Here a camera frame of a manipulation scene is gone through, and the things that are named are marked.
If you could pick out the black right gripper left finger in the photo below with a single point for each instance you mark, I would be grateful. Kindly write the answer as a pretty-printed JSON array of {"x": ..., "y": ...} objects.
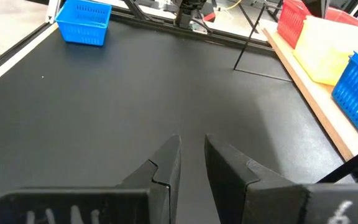
[{"x": 154, "y": 202}]

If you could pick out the small blue plastic basket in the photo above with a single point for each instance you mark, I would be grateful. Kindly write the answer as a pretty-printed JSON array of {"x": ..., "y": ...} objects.
[{"x": 82, "y": 31}]

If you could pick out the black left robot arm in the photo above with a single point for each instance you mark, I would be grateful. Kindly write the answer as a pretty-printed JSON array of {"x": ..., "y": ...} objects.
[{"x": 186, "y": 15}]

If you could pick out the yellow plastic basket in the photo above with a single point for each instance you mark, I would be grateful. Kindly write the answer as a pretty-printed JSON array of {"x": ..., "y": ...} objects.
[{"x": 322, "y": 53}]

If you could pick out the white frame post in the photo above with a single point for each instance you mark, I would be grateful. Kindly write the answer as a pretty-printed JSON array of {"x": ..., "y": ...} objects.
[{"x": 53, "y": 12}]

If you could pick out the large red plastic basket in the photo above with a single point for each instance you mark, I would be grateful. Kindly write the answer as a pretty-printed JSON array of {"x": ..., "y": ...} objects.
[{"x": 291, "y": 25}]

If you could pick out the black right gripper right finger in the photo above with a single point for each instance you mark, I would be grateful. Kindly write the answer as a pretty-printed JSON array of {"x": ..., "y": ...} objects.
[{"x": 244, "y": 199}]

